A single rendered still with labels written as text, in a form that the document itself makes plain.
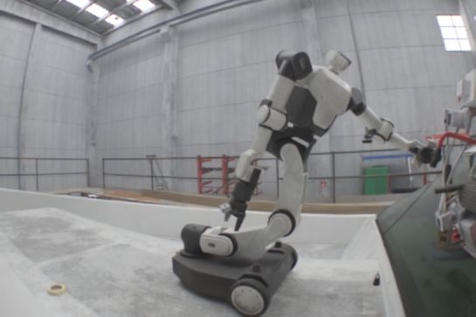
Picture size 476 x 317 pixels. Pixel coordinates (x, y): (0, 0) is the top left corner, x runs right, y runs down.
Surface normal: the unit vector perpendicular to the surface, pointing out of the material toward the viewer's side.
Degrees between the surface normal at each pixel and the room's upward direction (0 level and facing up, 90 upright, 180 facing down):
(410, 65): 90
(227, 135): 90
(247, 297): 90
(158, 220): 90
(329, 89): 113
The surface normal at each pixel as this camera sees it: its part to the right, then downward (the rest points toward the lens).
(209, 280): -0.44, -0.05
